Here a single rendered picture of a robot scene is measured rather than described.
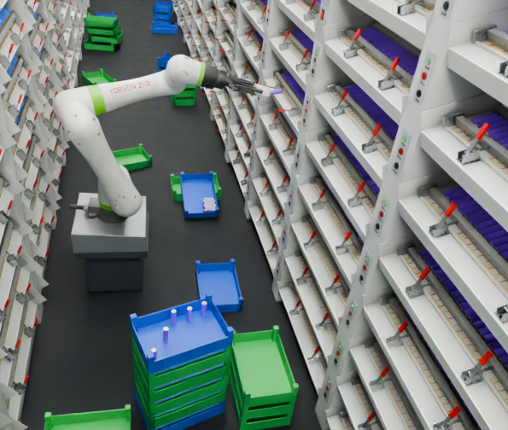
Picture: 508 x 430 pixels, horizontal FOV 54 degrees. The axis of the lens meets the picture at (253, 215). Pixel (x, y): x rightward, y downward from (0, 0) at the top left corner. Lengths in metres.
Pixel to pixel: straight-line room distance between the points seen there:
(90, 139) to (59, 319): 0.94
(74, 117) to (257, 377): 1.18
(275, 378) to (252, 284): 0.71
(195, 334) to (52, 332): 0.82
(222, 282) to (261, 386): 0.76
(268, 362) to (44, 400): 0.88
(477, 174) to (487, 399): 0.48
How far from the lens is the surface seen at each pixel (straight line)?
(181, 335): 1.80
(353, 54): 1.70
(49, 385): 2.24
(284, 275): 2.41
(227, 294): 2.52
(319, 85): 1.91
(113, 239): 2.29
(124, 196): 2.08
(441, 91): 1.26
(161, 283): 2.57
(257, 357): 2.07
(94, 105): 2.02
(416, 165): 1.33
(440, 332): 1.31
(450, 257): 1.21
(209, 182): 3.18
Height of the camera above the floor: 1.77
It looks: 35 degrees down
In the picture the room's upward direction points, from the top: 7 degrees clockwise
